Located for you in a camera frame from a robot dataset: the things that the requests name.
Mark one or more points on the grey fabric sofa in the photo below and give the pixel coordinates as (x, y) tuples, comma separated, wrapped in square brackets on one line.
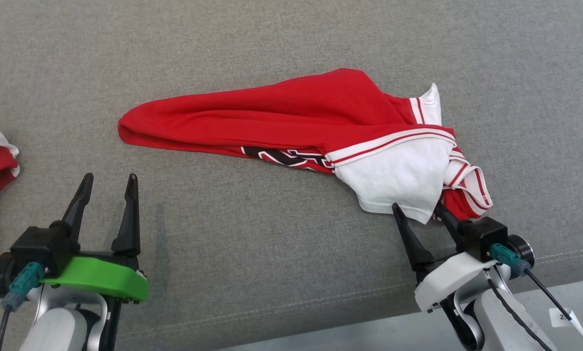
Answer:
[(272, 243)]

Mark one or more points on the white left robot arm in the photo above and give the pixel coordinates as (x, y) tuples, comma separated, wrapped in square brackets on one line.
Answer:
[(52, 331)]

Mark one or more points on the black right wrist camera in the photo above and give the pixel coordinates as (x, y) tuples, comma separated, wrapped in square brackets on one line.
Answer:
[(484, 239)]

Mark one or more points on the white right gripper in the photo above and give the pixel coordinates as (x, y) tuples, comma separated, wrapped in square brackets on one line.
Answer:
[(447, 282)]

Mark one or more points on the red white sports jersey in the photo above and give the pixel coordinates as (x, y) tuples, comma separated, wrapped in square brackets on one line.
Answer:
[(296, 112)]

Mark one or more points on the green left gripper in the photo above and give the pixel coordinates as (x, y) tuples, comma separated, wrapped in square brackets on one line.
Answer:
[(101, 278)]

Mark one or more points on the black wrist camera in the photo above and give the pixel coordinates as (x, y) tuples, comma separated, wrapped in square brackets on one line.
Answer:
[(484, 239), (38, 248)]

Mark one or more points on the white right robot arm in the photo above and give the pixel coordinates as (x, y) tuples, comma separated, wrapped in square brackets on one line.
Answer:
[(496, 326)]

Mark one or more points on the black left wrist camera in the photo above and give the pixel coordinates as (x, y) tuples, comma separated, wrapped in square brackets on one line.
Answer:
[(38, 248)]

